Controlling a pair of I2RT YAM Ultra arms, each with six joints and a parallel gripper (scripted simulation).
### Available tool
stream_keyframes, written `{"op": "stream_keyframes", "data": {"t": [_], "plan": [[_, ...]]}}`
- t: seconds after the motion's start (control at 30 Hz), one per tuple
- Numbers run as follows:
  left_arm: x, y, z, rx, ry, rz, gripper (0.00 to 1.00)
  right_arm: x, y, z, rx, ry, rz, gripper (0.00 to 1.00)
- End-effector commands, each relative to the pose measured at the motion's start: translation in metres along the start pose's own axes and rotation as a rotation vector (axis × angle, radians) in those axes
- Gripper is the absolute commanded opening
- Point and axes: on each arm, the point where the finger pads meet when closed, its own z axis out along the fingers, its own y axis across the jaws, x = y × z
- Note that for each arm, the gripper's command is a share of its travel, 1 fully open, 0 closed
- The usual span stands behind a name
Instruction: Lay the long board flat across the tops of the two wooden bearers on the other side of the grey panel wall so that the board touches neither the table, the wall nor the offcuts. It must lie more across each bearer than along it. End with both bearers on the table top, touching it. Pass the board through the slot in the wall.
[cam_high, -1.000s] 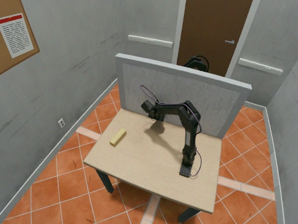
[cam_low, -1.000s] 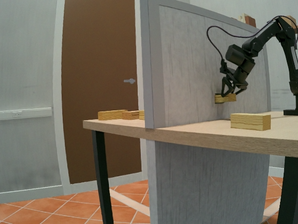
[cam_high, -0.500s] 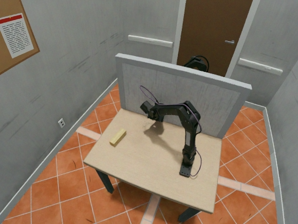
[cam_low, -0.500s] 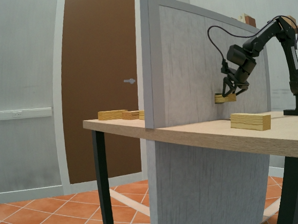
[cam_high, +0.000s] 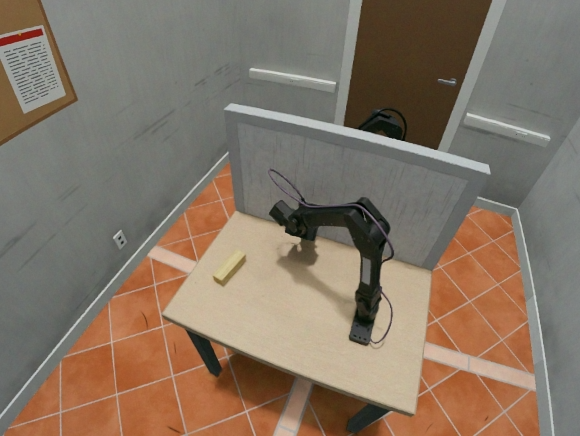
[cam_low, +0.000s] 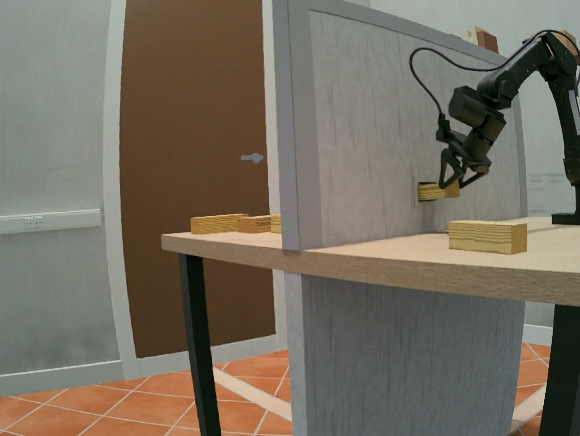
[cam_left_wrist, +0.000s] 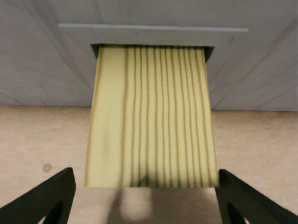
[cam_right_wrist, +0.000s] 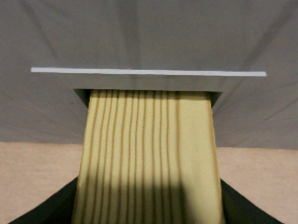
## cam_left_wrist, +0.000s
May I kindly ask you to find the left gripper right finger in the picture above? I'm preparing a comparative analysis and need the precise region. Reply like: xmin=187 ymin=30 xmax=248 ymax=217
xmin=215 ymin=169 xmax=298 ymax=224

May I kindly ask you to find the light wooden board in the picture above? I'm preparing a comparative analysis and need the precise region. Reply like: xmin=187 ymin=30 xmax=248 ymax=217
xmin=83 ymin=43 xmax=220 ymax=187

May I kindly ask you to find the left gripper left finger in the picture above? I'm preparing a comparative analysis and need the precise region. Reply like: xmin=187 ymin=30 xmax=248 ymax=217
xmin=0 ymin=167 xmax=76 ymax=224

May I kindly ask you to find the grey panel wall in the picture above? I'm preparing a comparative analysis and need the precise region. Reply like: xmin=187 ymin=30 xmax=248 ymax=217
xmin=0 ymin=0 xmax=298 ymax=111

